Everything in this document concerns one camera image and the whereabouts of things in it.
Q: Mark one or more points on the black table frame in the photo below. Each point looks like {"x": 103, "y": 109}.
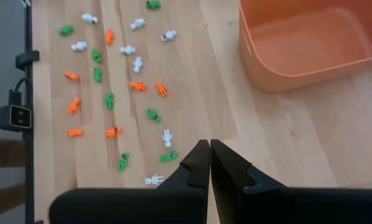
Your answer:
{"x": 29, "y": 155}

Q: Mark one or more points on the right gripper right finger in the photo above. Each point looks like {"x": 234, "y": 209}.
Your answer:
{"x": 251, "y": 205}

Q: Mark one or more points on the black frame clip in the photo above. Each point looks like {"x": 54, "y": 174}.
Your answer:
{"x": 27, "y": 59}

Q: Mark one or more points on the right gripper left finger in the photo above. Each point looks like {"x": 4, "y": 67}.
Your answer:
{"x": 186, "y": 202}

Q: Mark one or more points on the black table-level camera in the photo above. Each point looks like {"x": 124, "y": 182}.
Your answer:
{"x": 16, "y": 116}

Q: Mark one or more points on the orange plastic bin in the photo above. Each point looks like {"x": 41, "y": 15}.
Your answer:
{"x": 260, "y": 71}

